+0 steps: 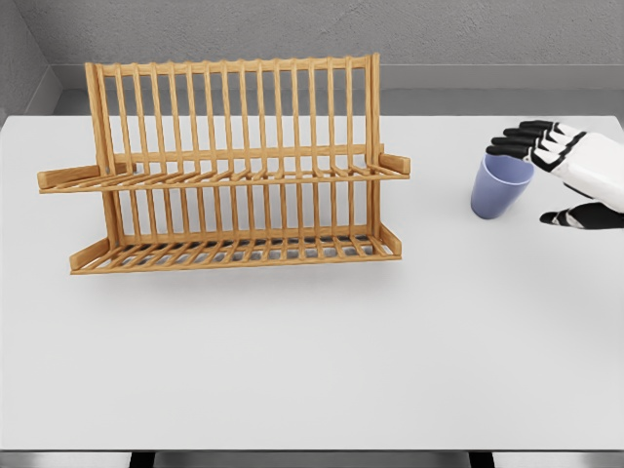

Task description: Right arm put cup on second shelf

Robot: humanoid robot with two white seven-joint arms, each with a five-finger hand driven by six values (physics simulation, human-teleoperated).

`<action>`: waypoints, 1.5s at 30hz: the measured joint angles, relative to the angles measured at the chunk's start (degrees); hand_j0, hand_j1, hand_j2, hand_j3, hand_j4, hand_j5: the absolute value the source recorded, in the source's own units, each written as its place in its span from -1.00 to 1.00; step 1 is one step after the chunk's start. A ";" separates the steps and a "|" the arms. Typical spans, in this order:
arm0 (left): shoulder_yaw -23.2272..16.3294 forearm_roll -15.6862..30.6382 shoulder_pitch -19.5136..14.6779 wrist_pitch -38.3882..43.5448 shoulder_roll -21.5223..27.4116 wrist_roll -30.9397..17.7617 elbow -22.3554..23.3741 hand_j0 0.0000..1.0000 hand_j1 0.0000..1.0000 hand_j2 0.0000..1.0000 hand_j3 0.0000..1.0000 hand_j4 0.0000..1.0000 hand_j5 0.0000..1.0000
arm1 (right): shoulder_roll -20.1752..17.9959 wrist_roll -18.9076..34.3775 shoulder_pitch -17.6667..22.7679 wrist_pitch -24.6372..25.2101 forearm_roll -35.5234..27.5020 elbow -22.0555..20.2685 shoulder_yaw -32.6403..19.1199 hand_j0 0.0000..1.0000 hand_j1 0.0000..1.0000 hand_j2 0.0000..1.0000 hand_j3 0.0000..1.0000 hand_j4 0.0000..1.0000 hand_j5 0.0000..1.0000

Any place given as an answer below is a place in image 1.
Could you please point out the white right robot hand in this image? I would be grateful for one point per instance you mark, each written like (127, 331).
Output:
(587, 166)

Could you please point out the blue plastic cup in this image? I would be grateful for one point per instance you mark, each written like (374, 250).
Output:
(495, 190)

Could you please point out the wooden two-tier dish rack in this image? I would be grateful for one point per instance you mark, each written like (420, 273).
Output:
(234, 175)

